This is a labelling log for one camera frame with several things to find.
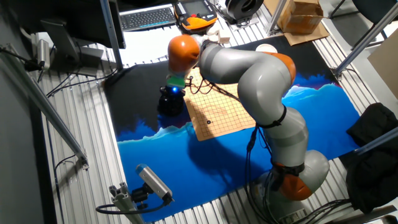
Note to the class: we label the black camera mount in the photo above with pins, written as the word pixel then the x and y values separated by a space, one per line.
pixel 140 196

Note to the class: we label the black jacket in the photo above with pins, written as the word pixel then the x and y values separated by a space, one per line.
pixel 373 174

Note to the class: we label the brown cardboard box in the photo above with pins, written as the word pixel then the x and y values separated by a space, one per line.
pixel 301 15

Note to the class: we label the white rounded block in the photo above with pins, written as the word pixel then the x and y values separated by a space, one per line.
pixel 214 31

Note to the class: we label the white bowl of white stones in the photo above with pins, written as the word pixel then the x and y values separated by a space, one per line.
pixel 266 48

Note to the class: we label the blue landscape print mat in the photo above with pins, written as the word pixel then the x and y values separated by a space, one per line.
pixel 186 168

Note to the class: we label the tan go board mat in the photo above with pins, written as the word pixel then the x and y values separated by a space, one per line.
pixel 217 112

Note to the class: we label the light wooden cube block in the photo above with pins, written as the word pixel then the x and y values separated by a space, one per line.
pixel 224 39

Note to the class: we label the long aluminium profile bar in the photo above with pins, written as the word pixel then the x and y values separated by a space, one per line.
pixel 46 107

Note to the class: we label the beige board panel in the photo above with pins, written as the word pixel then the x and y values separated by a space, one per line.
pixel 387 65

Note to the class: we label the black bowl of black stones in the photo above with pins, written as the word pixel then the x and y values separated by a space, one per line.
pixel 171 109

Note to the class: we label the green wrist flange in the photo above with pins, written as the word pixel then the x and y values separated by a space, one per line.
pixel 175 81

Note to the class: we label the black computer keyboard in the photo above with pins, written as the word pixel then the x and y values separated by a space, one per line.
pixel 146 18

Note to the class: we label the silver cylinder device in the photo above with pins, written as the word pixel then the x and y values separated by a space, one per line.
pixel 43 54

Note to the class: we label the black round spool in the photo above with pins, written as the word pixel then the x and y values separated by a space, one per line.
pixel 245 7

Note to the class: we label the silver camera with blue cap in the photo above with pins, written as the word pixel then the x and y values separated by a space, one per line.
pixel 152 180

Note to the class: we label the short aluminium profile stub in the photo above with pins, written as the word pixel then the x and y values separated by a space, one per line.
pixel 124 205

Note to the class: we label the black computer monitor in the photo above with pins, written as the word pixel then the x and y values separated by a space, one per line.
pixel 77 18

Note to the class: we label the orange and grey teach pendant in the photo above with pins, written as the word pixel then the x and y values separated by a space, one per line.
pixel 196 9

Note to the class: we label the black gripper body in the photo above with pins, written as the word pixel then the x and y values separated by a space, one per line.
pixel 171 92

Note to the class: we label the black office chair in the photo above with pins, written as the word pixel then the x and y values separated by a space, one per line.
pixel 373 7

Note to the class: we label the flat cardboard sheet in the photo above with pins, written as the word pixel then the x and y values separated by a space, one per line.
pixel 317 34

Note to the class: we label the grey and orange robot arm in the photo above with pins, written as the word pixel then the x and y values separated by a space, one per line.
pixel 264 84

